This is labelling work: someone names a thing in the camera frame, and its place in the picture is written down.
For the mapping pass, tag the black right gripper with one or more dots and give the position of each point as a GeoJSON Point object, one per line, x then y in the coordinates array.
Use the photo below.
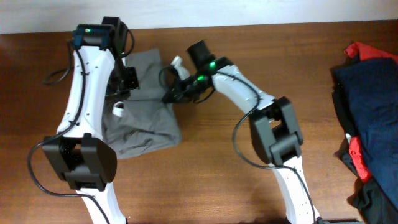
{"type": "Point", "coordinates": [184, 92]}

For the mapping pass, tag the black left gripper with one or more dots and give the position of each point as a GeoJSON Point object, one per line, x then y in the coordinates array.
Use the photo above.
{"type": "Point", "coordinates": [125, 93]}

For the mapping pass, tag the grey shorts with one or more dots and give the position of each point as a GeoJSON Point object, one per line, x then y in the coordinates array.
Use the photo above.
{"type": "Point", "coordinates": [147, 124]}

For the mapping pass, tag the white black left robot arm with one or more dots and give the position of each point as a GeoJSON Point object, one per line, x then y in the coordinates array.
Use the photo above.
{"type": "Point", "coordinates": [77, 152]}

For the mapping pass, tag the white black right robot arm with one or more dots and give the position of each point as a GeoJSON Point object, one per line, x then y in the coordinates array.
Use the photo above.
{"type": "Point", "coordinates": [275, 132]}

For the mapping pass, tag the navy blue garment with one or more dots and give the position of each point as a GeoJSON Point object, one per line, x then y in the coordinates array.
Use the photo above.
{"type": "Point", "coordinates": [373, 118]}

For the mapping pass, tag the red garment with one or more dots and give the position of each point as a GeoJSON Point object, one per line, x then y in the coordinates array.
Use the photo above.
{"type": "Point", "coordinates": [360, 109]}

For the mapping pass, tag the dark green garment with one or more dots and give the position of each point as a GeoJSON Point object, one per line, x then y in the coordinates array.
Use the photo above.
{"type": "Point", "coordinates": [368, 198]}

